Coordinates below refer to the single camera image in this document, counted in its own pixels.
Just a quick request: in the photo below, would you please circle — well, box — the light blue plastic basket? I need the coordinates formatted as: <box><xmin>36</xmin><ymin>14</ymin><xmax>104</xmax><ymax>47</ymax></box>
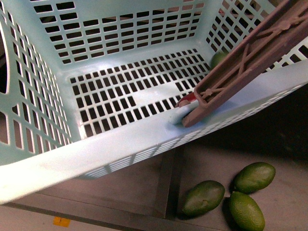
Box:
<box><xmin>0</xmin><ymin>0</ymin><xmax>308</xmax><ymax>204</ymax></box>

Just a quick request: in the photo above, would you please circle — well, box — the green avocado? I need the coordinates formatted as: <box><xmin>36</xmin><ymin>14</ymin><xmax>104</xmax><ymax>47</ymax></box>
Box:
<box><xmin>229</xmin><ymin>192</ymin><xmax>265</xmax><ymax>231</ymax></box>
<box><xmin>234</xmin><ymin>162</ymin><xmax>276</xmax><ymax>194</ymax></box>
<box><xmin>182</xmin><ymin>180</ymin><xmax>225</xmax><ymax>217</ymax></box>
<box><xmin>210</xmin><ymin>52</ymin><xmax>229</xmax><ymax>69</ymax></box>

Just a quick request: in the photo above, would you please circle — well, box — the brown basket handle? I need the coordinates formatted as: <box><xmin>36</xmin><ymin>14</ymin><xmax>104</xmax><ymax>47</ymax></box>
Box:
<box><xmin>182</xmin><ymin>0</ymin><xmax>308</xmax><ymax>128</ymax></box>

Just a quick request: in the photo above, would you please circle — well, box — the orange floor sticker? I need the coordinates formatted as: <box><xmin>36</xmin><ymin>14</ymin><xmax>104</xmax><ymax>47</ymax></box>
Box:
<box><xmin>53</xmin><ymin>217</ymin><xmax>71</xmax><ymax>228</ymax></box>

